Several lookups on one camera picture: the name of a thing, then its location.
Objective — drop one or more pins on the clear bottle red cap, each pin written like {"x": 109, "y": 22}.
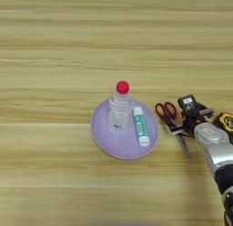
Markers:
{"x": 119, "y": 114}

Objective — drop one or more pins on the white green glue stick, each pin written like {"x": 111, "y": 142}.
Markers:
{"x": 141, "y": 126}

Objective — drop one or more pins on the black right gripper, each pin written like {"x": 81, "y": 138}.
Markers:
{"x": 192, "y": 120}

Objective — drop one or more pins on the black yellow tape measure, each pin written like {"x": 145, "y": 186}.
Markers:
{"x": 226, "y": 120}

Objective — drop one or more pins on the purple round plate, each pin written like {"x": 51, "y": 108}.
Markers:
{"x": 121, "y": 144}

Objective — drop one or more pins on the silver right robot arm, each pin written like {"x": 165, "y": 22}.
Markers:
{"x": 215, "y": 150}

